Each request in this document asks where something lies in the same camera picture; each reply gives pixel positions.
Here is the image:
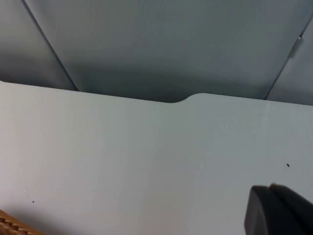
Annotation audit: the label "pale brown wicker basket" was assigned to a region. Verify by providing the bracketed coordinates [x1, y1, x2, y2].
[0, 209, 37, 235]

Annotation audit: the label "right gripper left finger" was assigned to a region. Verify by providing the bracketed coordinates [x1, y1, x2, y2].
[244, 185, 299, 235]

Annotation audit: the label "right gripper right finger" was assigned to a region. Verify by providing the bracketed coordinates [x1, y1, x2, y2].
[268, 183, 313, 235]

